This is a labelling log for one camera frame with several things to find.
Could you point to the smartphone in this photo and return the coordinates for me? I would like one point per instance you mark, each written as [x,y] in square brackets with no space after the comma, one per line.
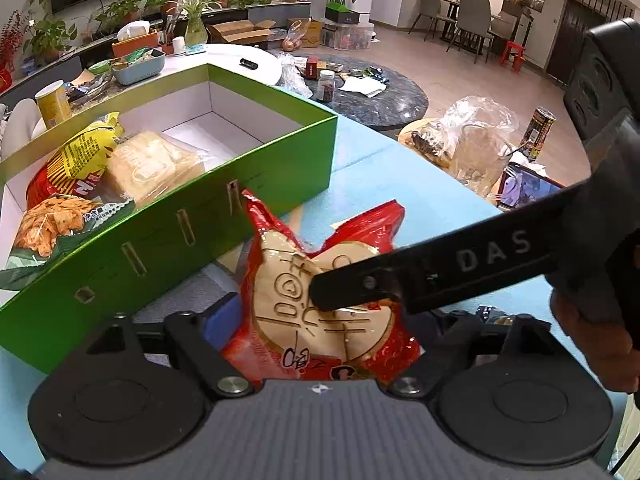
[530,187]

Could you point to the white cabinet box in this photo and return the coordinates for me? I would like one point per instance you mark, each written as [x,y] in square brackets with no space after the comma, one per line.
[366,5]

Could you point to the white paper sheet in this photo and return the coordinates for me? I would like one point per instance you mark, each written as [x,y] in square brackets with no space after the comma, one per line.
[362,85]

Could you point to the small white cup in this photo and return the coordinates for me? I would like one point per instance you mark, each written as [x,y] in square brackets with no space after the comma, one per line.
[179,46]

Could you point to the orange tissue box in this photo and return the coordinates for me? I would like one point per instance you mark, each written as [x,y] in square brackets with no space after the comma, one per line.
[132,42]

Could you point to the teal basket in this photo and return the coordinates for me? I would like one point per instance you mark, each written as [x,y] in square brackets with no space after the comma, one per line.
[140,71]

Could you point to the dark marble round table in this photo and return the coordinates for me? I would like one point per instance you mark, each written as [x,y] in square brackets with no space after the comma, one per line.
[390,105]

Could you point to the red yellow snack bag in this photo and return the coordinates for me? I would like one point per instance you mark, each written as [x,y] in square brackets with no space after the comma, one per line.
[75,160]

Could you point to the pen holder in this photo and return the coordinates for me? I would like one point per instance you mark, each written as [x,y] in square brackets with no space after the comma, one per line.
[166,32]

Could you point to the glass vase with plant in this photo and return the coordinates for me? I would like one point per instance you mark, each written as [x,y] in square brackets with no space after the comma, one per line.
[196,27]

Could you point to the black lighter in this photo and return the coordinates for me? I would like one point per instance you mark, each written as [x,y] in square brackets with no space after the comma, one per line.
[248,64]

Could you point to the green cardboard box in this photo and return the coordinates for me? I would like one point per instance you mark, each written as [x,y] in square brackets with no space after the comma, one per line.
[200,240]

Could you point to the glass jar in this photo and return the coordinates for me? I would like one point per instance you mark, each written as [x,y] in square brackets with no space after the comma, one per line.
[326,85]

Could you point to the open cardboard box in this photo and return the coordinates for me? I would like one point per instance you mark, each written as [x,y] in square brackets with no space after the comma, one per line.
[240,35]

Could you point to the small teal box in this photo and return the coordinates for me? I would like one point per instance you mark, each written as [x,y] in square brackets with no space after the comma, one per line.
[195,49]

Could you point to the yellow can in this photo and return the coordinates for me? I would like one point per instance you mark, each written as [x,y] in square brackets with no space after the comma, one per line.
[54,105]

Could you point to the red rice cracker bag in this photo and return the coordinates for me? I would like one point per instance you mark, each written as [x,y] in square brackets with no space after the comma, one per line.
[310,330]

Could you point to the clear bread packet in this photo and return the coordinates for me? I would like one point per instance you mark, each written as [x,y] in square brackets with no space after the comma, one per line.
[150,165]

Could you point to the clear plastic bag with food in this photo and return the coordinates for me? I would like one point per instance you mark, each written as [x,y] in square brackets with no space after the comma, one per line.
[465,145]

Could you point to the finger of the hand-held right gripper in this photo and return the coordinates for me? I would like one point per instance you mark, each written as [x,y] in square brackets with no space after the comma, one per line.
[350,285]

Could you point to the small cardboard box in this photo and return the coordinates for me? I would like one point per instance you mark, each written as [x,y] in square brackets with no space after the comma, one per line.
[314,35]

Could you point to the small red box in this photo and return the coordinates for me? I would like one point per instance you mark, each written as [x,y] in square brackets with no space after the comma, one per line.
[312,67]

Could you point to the pile of small packets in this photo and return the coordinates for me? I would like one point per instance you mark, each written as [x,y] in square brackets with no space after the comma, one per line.
[90,90]

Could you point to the green white snack packet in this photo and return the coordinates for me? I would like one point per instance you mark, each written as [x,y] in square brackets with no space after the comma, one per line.
[45,230]

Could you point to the red flower plant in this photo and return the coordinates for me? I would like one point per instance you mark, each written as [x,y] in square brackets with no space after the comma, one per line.
[12,35]

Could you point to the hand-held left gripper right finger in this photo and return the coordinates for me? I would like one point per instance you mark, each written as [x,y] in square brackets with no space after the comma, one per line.
[457,340]

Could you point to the dark wooden door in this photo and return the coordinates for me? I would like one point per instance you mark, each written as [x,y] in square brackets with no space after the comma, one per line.
[570,40]

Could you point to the green lidded bowl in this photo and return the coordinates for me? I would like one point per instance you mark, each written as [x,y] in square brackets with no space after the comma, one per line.
[100,66]

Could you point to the red plastic stool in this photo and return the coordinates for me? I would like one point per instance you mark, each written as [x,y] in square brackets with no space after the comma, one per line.
[514,50]

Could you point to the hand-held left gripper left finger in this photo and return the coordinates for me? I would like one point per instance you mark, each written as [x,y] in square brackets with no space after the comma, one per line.
[222,322]

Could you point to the green black box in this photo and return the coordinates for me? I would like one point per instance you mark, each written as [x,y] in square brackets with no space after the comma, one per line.
[342,14]

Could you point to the clear storage boxes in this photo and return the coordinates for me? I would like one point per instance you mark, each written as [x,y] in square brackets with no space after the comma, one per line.
[350,36]

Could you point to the dark drink can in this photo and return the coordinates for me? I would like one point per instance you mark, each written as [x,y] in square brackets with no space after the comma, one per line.
[539,132]

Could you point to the person's right hand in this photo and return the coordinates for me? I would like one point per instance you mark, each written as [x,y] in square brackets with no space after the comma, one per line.
[600,355]

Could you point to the round wooden stool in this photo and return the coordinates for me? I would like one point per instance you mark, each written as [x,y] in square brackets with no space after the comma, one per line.
[410,130]

